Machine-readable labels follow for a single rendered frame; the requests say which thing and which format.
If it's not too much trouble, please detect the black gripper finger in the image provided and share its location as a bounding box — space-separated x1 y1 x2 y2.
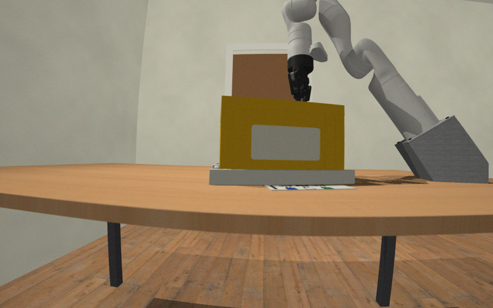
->
288 71 306 101
302 78 312 102

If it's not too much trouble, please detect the white paper pick list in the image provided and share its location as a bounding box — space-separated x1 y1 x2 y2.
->
265 184 357 191

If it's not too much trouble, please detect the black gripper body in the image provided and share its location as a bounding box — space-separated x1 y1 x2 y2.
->
288 54 314 86

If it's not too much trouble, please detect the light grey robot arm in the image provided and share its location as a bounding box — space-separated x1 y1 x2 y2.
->
282 0 439 140

